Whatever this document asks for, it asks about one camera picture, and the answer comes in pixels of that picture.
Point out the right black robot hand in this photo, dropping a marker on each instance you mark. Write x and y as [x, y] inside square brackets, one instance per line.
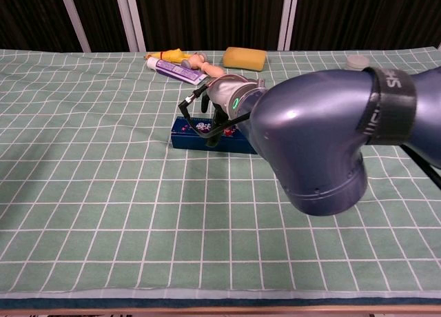
[217, 124]

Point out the blue glasses case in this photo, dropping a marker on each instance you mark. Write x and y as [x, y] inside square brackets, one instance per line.
[186, 141]

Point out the purple white toothpaste tube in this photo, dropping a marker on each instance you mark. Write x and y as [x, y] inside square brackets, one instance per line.
[175, 70]

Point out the yellow sponge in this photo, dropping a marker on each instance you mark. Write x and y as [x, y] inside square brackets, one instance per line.
[243, 59]

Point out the yellow rubber chicken toy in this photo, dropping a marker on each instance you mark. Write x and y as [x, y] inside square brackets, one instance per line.
[172, 55]

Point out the dark pleated curtain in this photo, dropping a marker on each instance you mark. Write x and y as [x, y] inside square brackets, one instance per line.
[206, 13]

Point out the green checked tablecloth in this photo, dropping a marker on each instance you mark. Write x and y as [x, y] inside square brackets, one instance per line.
[103, 193]

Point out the small white cream jar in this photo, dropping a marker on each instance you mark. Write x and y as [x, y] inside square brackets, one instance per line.
[356, 60]

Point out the white frame post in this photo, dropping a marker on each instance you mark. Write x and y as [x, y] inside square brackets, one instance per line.
[287, 20]
[132, 20]
[74, 17]

